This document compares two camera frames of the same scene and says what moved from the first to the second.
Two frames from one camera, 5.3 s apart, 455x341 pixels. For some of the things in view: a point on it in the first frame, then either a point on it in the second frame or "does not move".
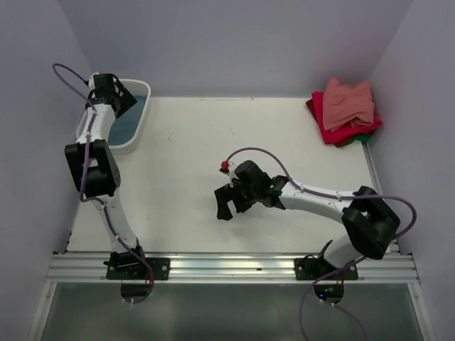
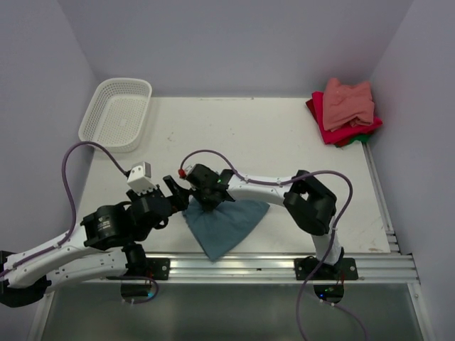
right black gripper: (224, 195) -> (207, 206)
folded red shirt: (341, 136) does not move
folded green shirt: (364, 138) does not move
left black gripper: (125, 99) -> (180, 195)
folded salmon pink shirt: (343, 106) does not move
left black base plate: (160, 266) does not move
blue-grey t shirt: (123, 128) -> (219, 230)
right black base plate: (314, 268) does not move
